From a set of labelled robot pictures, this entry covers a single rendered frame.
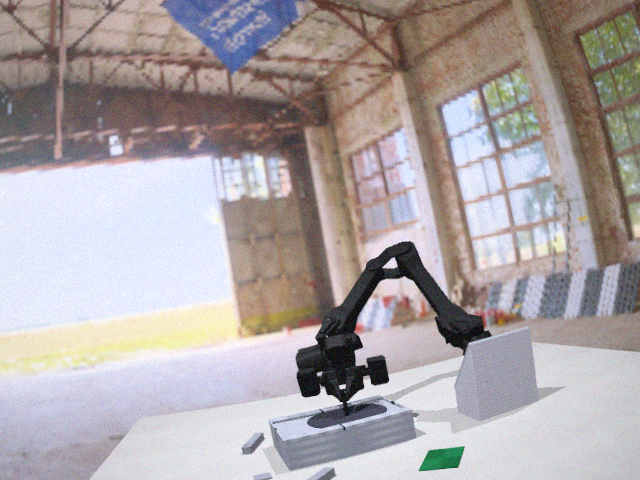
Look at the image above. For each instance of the flat green square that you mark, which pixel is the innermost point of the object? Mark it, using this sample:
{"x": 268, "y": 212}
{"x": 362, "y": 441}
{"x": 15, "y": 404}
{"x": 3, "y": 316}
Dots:
{"x": 442, "y": 459}

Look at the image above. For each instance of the dark grey round disc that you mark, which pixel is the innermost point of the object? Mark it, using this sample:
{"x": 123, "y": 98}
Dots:
{"x": 356, "y": 412}

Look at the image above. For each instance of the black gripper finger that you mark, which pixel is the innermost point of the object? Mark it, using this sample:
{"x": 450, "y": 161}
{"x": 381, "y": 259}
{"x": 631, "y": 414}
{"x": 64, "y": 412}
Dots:
{"x": 354, "y": 381}
{"x": 331, "y": 384}

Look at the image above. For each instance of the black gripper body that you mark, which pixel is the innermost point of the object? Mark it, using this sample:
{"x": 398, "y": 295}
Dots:
{"x": 309, "y": 382}

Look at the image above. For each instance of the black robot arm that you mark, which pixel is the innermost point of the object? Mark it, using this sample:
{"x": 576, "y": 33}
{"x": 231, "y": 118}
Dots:
{"x": 454, "y": 324}

